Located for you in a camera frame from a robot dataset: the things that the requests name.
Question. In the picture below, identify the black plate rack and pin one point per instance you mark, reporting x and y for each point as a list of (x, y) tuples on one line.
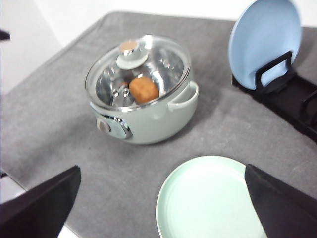
[(295, 99)]

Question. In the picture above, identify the blue plate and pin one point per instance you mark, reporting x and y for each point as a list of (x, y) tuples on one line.
[(264, 31)]

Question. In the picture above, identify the green electric steamer pot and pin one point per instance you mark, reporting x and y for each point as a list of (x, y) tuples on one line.
[(145, 124)]

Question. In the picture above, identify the green plate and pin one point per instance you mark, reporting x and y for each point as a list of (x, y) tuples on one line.
[(208, 197)]

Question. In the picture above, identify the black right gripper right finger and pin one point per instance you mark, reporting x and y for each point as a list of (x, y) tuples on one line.
[(283, 212)]

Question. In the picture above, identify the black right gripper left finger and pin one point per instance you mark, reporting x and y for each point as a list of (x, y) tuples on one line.
[(41, 211)]

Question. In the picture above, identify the brown potato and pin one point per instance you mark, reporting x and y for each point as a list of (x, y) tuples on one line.
[(143, 90)]

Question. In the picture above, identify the glass pot lid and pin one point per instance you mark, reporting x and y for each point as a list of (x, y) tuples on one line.
[(136, 74)]

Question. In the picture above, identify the grey table mat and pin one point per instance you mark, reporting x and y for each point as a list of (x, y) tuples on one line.
[(47, 126)]

